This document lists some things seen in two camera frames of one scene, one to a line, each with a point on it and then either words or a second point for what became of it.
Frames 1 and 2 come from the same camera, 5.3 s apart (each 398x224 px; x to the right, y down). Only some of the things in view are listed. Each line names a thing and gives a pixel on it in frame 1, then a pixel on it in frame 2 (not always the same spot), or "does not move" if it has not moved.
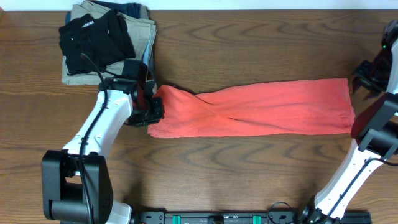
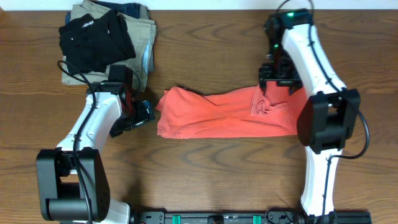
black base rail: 245,217 does not move
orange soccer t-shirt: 294,107 does not move
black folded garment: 105,40 does not move
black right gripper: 364,76 to 280,81
